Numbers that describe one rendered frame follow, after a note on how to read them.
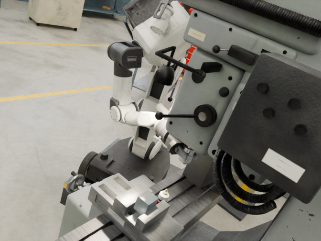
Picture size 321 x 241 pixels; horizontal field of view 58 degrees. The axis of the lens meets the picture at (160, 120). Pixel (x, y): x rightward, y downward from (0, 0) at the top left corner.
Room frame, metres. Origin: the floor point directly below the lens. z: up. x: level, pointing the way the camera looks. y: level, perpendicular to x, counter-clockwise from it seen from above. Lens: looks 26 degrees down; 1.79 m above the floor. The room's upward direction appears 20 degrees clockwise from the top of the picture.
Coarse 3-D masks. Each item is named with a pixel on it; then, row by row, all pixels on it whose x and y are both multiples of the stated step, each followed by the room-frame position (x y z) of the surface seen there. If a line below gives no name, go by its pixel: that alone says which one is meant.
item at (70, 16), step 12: (36, 0) 6.08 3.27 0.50; (48, 0) 6.15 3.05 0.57; (60, 0) 6.34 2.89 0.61; (72, 0) 6.54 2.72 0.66; (84, 0) 6.76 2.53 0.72; (36, 12) 6.03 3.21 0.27; (48, 12) 6.18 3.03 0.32; (60, 12) 6.37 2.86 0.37; (72, 12) 6.58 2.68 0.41; (36, 24) 6.09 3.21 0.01; (60, 24) 6.41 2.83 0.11; (72, 24) 6.62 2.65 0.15
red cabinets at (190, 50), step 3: (180, 3) 6.53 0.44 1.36; (192, 45) 6.28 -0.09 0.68; (189, 48) 6.30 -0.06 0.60; (192, 48) 6.27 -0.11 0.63; (195, 48) 6.24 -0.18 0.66; (189, 51) 6.30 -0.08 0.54; (192, 51) 6.26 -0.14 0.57; (189, 54) 6.28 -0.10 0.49; (186, 57) 6.29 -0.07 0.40; (189, 57) 6.26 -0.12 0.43; (186, 60) 6.28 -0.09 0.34; (189, 60) 6.25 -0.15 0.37; (186, 63) 6.27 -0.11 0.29; (183, 69) 6.28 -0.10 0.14
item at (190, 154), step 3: (183, 147) 0.96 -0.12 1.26; (186, 150) 0.94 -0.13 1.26; (186, 153) 0.94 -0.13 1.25; (189, 153) 0.94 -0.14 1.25; (192, 153) 0.94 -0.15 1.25; (189, 156) 0.94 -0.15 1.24; (192, 156) 0.95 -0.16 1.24; (180, 159) 0.95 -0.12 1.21; (189, 159) 0.94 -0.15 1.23; (183, 162) 0.94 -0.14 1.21; (186, 162) 0.94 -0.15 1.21; (189, 162) 0.95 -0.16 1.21
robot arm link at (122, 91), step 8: (120, 80) 1.28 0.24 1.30; (128, 80) 1.30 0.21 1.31; (120, 88) 1.28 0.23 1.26; (128, 88) 1.30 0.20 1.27; (120, 96) 1.28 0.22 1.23; (128, 96) 1.30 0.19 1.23; (112, 104) 1.28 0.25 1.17; (120, 104) 1.28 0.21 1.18; (136, 104) 1.34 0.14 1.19; (112, 112) 1.26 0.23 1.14; (120, 112) 1.24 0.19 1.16
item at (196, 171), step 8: (192, 160) 1.22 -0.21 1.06; (200, 160) 1.19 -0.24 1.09; (208, 160) 1.17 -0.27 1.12; (192, 168) 1.21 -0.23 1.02; (200, 168) 1.18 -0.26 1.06; (208, 168) 1.16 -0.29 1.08; (192, 176) 1.20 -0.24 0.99; (200, 176) 1.17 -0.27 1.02; (208, 176) 1.18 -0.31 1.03; (200, 184) 1.16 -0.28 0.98; (208, 184) 1.22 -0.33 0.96
